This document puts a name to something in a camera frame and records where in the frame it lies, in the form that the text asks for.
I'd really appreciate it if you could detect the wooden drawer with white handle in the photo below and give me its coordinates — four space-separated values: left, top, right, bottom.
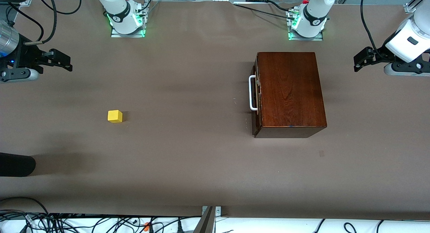
249 53 263 137

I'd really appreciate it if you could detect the grey metal bracket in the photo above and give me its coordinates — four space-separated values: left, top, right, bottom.
193 206 222 233

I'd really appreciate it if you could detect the dark brown wooden cabinet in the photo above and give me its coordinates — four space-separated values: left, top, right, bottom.
254 52 327 139

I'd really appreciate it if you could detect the black cable on table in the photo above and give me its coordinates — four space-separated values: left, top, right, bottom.
233 1 296 21

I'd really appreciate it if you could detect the yellow cube block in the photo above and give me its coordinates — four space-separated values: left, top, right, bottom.
107 110 123 123

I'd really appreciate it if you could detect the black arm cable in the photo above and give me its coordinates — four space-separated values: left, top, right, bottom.
5 0 57 46
360 0 387 59

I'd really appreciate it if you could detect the black rounded object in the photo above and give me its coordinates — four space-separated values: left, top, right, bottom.
0 153 36 177

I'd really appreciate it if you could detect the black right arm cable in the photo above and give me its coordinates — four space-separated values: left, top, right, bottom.
5 0 57 46

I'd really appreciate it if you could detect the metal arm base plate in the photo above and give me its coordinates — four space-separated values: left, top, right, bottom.
111 23 145 38
288 30 324 41

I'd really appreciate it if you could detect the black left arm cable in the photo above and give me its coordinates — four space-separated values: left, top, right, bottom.
360 0 387 59

